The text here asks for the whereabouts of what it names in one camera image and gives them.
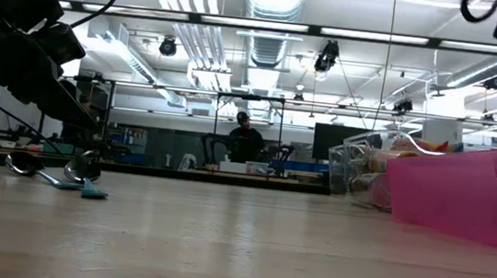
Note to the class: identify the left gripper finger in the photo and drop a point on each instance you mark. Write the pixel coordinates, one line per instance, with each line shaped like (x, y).
(62, 105)

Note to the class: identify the blue yellow ramen packet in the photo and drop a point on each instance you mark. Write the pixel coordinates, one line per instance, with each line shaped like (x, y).
(456, 148)

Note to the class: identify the black monitor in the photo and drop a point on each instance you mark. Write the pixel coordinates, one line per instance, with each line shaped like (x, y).
(336, 141)

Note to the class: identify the clear plastic bin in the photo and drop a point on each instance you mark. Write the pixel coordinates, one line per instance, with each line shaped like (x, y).
(341, 176)

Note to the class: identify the pink plastic bin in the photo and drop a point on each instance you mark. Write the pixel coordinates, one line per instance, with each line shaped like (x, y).
(464, 199)

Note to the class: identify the black overhead camera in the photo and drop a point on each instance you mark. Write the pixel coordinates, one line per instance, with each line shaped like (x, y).
(168, 46)
(494, 82)
(326, 57)

